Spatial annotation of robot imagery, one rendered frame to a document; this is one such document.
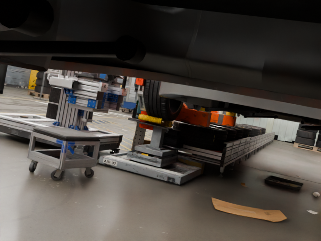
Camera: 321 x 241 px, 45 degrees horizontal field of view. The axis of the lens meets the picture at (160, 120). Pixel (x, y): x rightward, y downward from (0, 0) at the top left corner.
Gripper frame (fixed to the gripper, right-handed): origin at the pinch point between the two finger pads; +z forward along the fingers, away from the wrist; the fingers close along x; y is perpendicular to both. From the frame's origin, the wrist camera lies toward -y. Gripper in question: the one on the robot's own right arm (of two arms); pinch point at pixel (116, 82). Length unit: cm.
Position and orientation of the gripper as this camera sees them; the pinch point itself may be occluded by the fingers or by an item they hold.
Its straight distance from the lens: 384.3
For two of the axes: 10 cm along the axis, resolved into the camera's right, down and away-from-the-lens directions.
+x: -9.2, 3.6, 1.6
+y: -2.7, -8.7, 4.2
